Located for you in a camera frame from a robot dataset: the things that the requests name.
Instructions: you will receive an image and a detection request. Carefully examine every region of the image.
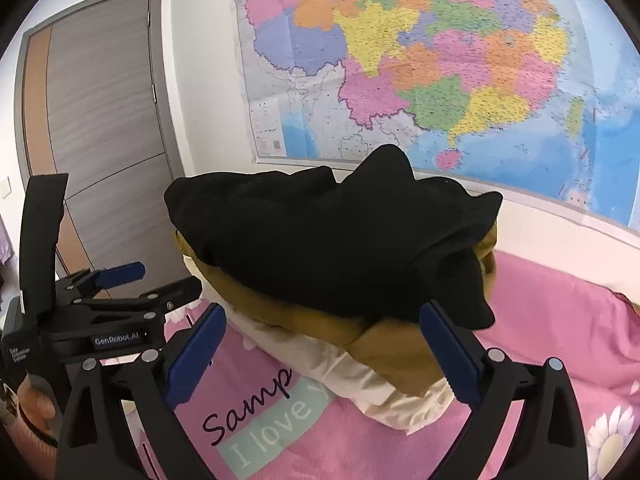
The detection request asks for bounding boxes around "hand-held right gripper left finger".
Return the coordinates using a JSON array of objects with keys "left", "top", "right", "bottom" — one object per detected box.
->
[{"left": 56, "top": 303, "right": 227, "bottom": 480}]

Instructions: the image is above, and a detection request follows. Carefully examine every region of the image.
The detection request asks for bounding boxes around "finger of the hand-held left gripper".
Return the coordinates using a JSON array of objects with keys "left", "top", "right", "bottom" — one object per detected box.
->
[
  {"left": 55, "top": 261, "right": 147, "bottom": 307},
  {"left": 40, "top": 275, "right": 204, "bottom": 334}
]

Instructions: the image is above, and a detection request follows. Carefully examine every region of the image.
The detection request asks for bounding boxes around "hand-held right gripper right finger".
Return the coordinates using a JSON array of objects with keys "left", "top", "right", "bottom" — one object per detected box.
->
[{"left": 419, "top": 300, "right": 590, "bottom": 480}]

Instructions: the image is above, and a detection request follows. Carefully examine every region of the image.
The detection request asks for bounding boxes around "black garment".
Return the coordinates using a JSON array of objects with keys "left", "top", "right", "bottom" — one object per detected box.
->
[{"left": 164, "top": 144, "right": 503, "bottom": 331}]

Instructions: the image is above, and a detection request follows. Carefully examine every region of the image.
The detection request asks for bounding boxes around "person's left hand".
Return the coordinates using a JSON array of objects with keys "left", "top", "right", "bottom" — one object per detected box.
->
[{"left": 15, "top": 376, "right": 60, "bottom": 423}]

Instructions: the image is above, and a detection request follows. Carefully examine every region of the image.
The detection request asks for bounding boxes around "mustard brown garment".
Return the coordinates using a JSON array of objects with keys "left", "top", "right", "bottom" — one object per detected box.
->
[{"left": 174, "top": 220, "right": 498, "bottom": 396}]

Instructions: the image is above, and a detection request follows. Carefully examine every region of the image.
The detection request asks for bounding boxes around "pink daisy printed blanket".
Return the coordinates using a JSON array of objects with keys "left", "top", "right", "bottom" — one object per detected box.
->
[{"left": 120, "top": 250, "right": 640, "bottom": 480}]

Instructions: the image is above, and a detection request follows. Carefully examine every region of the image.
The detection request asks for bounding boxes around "cream white garment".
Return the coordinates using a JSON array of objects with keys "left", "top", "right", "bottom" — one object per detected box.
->
[{"left": 182, "top": 255, "right": 456, "bottom": 433}]

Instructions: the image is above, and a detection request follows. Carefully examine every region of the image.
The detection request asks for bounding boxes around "grey wooden door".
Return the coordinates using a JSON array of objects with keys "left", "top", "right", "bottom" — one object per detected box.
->
[{"left": 15, "top": 0, "right": 188, "bottom": 286}]

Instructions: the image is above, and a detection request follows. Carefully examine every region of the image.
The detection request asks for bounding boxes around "colourful wall map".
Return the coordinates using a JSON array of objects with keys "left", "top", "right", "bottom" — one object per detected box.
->
[{"left": 232, "top": 0, "right": 640, "bottom": 236}]

